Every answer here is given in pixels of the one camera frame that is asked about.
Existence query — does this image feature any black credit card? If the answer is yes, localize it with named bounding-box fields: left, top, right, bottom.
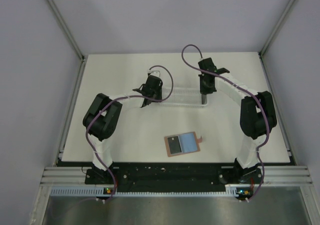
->
left=167, top=135, right=182, bottom=155

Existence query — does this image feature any brown leather card holder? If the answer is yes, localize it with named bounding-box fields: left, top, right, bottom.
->
left=164, top=131, right=203, bottom=157

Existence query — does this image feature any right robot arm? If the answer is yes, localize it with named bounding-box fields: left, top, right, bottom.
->
left=198, top=57, right=277, bottom=184

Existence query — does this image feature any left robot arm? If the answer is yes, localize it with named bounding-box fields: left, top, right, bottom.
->
left=82, top=74, right=163, bottom=184

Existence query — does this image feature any white plastic basket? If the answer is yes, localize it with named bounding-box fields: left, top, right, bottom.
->
left=160, top=87, right=208, bottom=108

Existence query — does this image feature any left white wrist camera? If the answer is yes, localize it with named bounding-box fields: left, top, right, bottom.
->
left=147, top=70, right=161, bottom=78

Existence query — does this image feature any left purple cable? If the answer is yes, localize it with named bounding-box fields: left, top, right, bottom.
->
left=85, top=65, right=175, bottom=203

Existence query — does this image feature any purple cable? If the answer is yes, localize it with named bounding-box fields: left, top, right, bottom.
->
left=181, top=44, right=272, bottom=203
left=85, top=65, right=175, bottom=203

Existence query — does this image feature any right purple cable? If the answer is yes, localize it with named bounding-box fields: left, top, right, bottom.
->
left=181, top=44, right=272, bottom=203

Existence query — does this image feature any grey slotted cable duct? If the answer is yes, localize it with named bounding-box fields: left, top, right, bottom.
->
left=50, top=184, right=253, bottom=198

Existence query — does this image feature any right aluminium frame post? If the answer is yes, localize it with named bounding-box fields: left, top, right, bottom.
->
left=258, top=0, right=299, bottom=59

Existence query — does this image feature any aluminium frame post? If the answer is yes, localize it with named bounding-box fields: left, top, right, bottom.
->
left=37, top=0, right=87, bottom=61
left=258, top=0, right=299, bottom=59

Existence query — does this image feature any left aluminium frame post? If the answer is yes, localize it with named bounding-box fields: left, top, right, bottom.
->
left=37, top=0, right=87, bottom=61

